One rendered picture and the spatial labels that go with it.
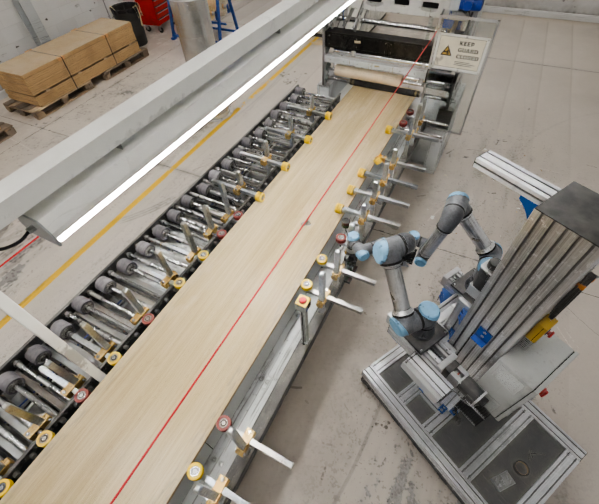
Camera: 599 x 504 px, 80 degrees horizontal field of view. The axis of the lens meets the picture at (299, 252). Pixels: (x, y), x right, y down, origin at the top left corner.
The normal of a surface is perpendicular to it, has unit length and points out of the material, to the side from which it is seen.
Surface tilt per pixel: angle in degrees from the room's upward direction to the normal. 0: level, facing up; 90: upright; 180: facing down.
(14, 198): 90
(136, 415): 0
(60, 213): 61
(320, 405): 0
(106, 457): 0
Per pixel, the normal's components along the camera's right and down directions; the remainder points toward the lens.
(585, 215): -0.04, -0.63
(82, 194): 0.75, -0.02
